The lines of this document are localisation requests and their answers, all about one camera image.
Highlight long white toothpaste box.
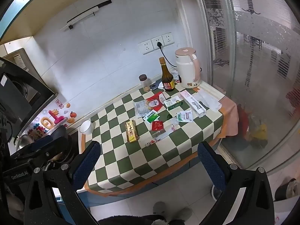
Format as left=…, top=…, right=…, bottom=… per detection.
left=180, top=90, right=207, bottom=118

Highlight clear plastic wrapper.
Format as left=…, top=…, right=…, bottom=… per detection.
left=151, top=131, right=175, bottom=142

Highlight black range hood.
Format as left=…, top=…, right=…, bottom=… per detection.
left=0, top=57, right=59, bottom=143

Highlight dark fuzzy slipper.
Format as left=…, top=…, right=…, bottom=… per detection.
left=274, top=178, right=298, bottom=201

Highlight green white medicine box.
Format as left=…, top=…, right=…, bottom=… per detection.
left=163, top=97, right=184, bottom=110

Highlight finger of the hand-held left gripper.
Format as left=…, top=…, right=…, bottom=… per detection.
left=10, top=133, right=71, bottom=167

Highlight white pink electric kettle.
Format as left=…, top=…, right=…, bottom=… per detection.
left=175, top=47, right=202, bottom=89

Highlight green white sachet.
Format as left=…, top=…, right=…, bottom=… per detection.
left=143, top=110, right=160, bottom=123
left=176, top=111, right=194, bottom=123

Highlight grey slipper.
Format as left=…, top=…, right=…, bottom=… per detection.
left=152, top=202, right=173, bottom=219
left=173, top=207, right=193, bottom=221

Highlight black wok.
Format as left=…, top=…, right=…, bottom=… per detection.
left=44, top=125, right=79, bottom=167

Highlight red yellow bundle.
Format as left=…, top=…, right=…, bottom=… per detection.
left=237, top=103, right=269, bottom=148

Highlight colourful wall stickers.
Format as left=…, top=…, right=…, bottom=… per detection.
left=30, top=100, right=78, bottom=139

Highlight green white checkered tablecloth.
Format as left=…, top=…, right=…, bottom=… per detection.
left=83, top=81, right=239, bottom=196

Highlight metal pot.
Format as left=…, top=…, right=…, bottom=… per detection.
left=14, top=133, right=35, bottom=151

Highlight yellow brown small box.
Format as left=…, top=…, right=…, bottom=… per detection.
left=125, top=120, right=139, bottom=143

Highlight black wall rail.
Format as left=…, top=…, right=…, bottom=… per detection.
left=60, top=0, right=112, bottom=31

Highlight clear printed plastic bag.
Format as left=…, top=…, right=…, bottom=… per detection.
left=133, top=100, right=150, bottom=118

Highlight frosted glass sliding door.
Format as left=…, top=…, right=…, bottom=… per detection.
left=194, top=0, right=300, bottom=169

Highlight red white packet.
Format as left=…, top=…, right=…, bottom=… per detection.
left=147, top=91, right=166, bottom=109

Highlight white plastic bag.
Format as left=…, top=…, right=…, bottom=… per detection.
left=273, top=197, right=299, bottom=225

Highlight white wall socket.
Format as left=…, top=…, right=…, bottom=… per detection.
left=162, top=32, right=175, bottom=47
left=138, top=41, right=154, bottom=55
left=151, top=36, right=166, bottom=50

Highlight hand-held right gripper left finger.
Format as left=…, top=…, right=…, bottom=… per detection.
left=23, top=141, right=102, bottom=225

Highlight grey metal box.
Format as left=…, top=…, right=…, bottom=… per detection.
left=3, top=48, right=32, bottom=72

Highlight blue cabinet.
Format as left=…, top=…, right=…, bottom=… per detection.
left=77, top=131, right=225, bottom=202

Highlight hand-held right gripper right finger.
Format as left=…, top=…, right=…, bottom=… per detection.
left=197, top=141, right=275, bottom=225

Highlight beige wall cabinet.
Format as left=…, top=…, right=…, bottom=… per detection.
left=0, top=0, right=110, bottom=45

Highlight black plug with cable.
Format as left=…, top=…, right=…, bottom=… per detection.
left=157, top=42, right=180, bottom=75

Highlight dark glass sauce bottle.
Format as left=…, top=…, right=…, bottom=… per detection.
left=159, top=57, right=175, bottom=92

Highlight small red sachet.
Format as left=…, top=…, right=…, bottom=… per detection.
left=151, top=121, right=164, bottom=132

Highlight white cup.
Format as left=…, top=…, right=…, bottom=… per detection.
left=79, top=119, right=94, bottom=135

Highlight clear spice jar brown lid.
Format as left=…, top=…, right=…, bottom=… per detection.
left=139, top=74, right=151, bottom=92

